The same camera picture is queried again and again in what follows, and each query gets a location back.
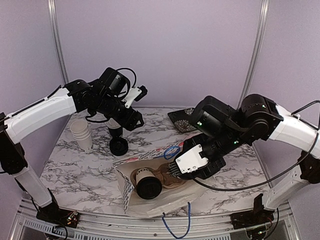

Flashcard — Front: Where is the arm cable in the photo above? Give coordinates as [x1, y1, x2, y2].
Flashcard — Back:
[192, 99, 320, 191]
[116, 67, 138, 88]

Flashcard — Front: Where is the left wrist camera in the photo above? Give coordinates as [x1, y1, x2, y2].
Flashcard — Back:
[122, 85, 148, 109]

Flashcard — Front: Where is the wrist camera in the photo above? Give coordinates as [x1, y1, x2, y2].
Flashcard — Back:
[167, 144, 209, 177]
[122, 85, 148, 109]

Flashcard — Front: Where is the stack of white paper cups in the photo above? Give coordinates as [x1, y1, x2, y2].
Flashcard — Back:
[69, 119, 93, 153]

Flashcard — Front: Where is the right aluminium post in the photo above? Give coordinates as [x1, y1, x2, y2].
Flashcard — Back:
[238, 0, 270, 107]

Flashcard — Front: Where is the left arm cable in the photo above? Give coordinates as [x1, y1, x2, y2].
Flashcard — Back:
[116, 67, 138, 88]

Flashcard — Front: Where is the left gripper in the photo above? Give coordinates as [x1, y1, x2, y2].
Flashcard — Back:
[96, 93, 144, 131]

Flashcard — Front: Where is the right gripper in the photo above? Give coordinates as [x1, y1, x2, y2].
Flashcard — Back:
[183, 126, 249, 180]

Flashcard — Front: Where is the left aluminium post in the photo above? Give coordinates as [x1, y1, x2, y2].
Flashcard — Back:
[47, 0, 69, 84]

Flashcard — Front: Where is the black patterned square plate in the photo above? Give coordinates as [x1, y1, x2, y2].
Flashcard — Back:
[167, 107, 196, 133]

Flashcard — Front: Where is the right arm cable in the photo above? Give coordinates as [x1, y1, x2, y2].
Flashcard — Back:
[192, 99, 320, 191]

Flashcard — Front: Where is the stack of black lids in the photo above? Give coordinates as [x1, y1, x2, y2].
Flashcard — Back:
[109, 137, 129, 157]

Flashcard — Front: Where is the checkered paper bag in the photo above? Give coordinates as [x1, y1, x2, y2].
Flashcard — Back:
[113, 142, 206, 219]

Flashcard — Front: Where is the aluminium post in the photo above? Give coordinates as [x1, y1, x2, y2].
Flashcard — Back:
[47, 0, 69, 84]
[238, 0, 270, 107]

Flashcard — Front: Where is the brown cardboard cup carrier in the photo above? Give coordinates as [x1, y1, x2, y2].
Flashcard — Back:
[129, 162, 187, 189]

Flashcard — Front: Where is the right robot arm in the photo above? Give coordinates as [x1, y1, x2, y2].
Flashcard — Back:
[168, 94, 320, 224]

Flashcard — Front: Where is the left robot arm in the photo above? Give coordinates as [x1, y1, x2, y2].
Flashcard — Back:
[0, 67, 148, 223]

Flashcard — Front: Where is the black cup holding straws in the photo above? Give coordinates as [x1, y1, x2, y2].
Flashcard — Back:
[106, 119, 123, 138]

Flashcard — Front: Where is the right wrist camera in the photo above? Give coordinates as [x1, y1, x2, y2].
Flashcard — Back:
[167, 144, 209, 177]

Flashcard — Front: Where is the aluminium front rail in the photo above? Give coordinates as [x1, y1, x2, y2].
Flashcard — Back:
[9, 197, 301, 240]

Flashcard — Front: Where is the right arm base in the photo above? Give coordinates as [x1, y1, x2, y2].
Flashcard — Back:
[230, 193, 275, 230]

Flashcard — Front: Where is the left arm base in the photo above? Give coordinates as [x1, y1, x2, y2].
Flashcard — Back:
[36, 207, 80, 228]

